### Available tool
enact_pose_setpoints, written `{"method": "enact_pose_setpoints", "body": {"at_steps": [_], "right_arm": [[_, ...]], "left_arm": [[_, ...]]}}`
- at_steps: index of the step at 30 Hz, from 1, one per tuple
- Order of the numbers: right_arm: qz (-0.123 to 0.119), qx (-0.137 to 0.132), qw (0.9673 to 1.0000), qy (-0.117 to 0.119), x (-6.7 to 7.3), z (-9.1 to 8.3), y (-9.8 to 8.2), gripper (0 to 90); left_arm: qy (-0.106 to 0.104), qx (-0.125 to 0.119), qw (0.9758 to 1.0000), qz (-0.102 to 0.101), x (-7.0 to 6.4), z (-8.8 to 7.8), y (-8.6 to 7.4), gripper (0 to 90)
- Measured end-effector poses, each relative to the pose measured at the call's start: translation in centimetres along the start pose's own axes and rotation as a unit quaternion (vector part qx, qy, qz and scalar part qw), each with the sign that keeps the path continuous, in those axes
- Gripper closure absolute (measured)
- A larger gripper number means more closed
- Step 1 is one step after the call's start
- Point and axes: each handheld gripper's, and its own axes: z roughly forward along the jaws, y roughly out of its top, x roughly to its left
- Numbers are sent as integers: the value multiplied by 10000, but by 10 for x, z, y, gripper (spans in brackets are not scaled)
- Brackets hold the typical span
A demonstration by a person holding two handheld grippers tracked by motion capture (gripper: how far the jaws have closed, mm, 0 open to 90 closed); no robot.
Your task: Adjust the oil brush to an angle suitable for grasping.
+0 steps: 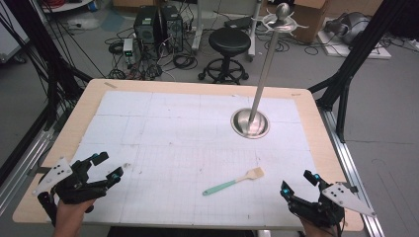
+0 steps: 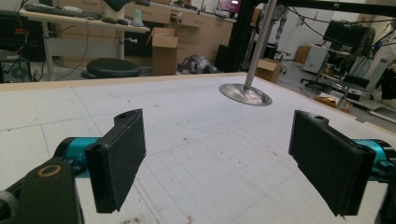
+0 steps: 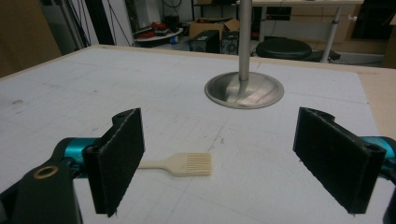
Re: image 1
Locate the aluminium rail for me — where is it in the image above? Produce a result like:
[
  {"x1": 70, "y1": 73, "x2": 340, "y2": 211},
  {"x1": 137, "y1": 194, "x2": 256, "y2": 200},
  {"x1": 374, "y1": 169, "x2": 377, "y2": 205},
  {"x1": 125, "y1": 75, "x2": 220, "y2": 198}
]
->
[
  {"x1": 318, "y1": 108, "x2": 385, "y2": 237},
  {"x1": 0, "y1": 108, "x2": 68, "y2": 216}
]

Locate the black frame stand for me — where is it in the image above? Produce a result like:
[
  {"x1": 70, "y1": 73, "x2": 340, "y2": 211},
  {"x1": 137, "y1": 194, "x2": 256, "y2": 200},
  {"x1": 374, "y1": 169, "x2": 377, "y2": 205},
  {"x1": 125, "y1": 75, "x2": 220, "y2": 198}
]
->
[
  {"x1": 9, "y1": 0, "x2": 94, "y2": 130},
  {"x1": 307, "y1": 0, "x2": 407, "y2": 143}
]

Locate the person's right hand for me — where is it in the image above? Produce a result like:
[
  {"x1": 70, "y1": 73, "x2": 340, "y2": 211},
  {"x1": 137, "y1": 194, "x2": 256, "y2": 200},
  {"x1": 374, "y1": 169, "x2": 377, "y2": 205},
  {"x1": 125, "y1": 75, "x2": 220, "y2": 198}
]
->
[{"x1": 298, "y1": 216, "x2": 342, "y2": 237}]

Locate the white metal stand leg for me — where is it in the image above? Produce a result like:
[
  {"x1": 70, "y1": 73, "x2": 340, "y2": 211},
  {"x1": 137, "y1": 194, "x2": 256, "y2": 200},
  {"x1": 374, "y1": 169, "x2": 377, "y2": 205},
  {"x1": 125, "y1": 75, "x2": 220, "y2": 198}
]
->
[
  {"x1": 191, "y1": 0, "x2": 205, "y2": 54},
  {"x1": 246, "y1": 0, "x2": 264, "y2": 63}
]

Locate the metal utensil stand with hooks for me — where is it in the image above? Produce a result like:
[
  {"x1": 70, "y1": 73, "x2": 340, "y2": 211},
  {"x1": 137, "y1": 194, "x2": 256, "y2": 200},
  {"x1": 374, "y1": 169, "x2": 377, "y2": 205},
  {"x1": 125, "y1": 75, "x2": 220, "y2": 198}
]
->
[{"x1": 230, "y1": 2, "x2": 309, "y2": 139}]

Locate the black flat power brick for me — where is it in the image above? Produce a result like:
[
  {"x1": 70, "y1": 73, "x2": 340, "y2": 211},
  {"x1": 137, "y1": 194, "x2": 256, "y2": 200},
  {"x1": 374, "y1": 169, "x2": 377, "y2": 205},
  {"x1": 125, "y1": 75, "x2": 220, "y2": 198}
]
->
[{"x1": 223, "y1": 16, "x2": 255, "y2": 31}]

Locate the black round stool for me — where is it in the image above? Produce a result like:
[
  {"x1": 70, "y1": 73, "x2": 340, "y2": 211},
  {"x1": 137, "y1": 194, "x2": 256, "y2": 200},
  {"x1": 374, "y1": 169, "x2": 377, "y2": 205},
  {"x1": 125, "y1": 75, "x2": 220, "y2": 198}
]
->
[{"x1": 198, "y1": 27, "x2": 252, "y2": 85}]

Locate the white round table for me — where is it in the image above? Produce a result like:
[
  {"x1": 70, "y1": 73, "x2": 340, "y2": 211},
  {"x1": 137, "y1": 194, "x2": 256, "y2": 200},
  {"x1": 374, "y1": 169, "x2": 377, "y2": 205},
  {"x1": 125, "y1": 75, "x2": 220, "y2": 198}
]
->
[{"x1": 41, "y1": 0, "x2": 96, "y2": 15}]

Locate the small grey power supply box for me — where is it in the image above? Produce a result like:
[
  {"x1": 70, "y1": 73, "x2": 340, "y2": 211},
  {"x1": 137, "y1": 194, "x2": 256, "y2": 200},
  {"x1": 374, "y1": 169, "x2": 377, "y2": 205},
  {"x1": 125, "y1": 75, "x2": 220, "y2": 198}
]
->
[{"x1": 122, "y1": 38, "x2": 135, "y2": 64}]

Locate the tangle of black cables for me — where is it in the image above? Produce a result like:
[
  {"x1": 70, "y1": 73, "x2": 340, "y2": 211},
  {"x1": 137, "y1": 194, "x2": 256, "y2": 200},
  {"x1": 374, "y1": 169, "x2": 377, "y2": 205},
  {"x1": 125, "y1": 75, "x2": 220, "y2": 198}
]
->
[{"x1": 104, "y1": 25, "x2": 200, "y2": 82}]

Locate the white flat board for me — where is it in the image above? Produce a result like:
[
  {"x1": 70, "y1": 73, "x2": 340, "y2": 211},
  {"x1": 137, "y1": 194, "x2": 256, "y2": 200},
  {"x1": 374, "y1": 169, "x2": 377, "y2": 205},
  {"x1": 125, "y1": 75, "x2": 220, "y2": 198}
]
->
[{"x1": 316, "y1": 32, "x2": 393, "y2": 60}]

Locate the teal-handled wooden spatula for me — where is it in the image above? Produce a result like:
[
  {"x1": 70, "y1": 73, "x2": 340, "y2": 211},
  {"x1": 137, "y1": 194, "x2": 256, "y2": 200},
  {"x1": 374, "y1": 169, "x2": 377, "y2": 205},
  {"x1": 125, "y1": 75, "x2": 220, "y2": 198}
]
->
[{"x1": 202, "y1": 166, "x2": 266, "y2": 198}]

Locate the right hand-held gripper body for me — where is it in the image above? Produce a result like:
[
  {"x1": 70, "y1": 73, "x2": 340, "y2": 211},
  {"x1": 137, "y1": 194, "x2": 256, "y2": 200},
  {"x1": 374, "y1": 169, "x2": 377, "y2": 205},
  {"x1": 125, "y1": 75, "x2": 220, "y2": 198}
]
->
[{"x1": 288, "y1": 182, "x2": 377, "y2": 229}]

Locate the person's left hand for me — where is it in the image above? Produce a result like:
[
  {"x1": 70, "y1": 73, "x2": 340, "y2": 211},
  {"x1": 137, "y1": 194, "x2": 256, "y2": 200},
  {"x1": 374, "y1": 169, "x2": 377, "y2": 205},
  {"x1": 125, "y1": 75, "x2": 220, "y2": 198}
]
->
[{"x1": 53, "y1": 197, "x2": 97, "y2": 237}]

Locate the coiled black cable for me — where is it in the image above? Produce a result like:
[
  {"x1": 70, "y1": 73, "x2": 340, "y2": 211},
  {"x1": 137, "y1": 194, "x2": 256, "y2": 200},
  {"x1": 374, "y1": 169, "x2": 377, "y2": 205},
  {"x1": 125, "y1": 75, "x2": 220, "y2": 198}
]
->
[{"x1": 263, "y1": 39, "x2": 292, "y2": 53}]

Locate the grey bag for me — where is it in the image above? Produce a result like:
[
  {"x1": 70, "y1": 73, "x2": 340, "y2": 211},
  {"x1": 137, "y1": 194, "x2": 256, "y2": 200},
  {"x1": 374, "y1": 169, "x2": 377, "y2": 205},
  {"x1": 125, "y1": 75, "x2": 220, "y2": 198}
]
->
[{"x1": 323, "y1": 11, "x2": 373, "y2": 46}]

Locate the black computer tower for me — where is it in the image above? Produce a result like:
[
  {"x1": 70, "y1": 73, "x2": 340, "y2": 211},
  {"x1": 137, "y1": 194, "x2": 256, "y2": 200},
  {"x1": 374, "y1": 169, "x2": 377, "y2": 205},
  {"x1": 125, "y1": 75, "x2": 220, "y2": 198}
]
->
[
  {"x1": 159, "y1": 4, "x2": 185, "y2": 54},
  {"x1": 132, "y1": 5, "x2": 162, "y2": 47}
]

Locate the white grid mat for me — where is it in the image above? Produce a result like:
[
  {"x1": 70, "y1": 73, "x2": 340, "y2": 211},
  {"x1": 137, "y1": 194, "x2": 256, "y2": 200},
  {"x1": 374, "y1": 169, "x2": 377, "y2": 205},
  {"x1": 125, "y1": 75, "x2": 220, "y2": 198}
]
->
[{"x1": 70, "y1": 90, "x2": 326, "y2": 229}]

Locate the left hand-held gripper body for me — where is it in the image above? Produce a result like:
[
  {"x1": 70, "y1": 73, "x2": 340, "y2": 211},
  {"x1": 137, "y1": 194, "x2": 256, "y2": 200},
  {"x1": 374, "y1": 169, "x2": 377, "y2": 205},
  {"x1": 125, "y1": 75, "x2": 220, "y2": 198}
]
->
[{"x1": 32, "y1": 157, "x2": 110, "y2": 228}]

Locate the brown cardboard box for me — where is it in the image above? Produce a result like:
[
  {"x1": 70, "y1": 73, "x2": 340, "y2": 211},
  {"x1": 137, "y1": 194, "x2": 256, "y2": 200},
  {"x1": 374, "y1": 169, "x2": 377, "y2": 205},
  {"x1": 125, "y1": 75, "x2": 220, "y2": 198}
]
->
[{"x1": 291, "y1": 0, "x2": 331, "y2": 44}]

